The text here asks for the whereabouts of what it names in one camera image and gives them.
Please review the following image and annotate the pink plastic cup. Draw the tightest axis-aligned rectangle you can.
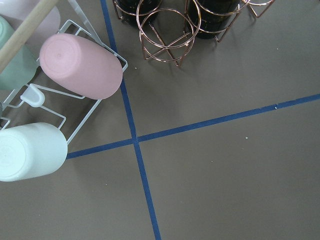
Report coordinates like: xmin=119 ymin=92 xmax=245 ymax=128
xmin=39 ymin=33 xmax=123 ymax=100

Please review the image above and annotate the dark wine bottle middle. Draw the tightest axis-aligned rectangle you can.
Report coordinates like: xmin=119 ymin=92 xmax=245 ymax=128
xmin=196 ymin=0 xmax=241 ymax=39

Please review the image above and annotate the dark wine bottle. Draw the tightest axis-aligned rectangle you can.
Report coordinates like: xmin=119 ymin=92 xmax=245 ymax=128
xmin=196 ymin=0 xmax=241 ymax=39
xmin=114 ymin=0 xmax=163 ymax=27

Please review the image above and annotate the dark wine bottle front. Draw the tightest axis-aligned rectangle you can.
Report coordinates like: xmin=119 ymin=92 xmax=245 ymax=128
xmin=114 ymin=0 xmax=163 ymax=27

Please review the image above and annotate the white plastic cup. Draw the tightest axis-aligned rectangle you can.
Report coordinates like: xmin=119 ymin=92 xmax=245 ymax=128
xmin=0 ymin=122 xmax=68 ymax=182

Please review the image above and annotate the green plastic cup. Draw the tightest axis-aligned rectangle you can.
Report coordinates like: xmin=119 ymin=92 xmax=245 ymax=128
xmin=0 ymin=15 xmax=40 ymax=91

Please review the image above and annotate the copper wire bottle rack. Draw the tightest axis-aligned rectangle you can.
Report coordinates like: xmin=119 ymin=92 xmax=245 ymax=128
xmin=111 ymin=0 xmax=276 ymax=68

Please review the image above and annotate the white wire cup rack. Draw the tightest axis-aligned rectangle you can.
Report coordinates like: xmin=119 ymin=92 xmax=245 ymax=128
xmin=0 ymin=0 xmax=128 ymax=146

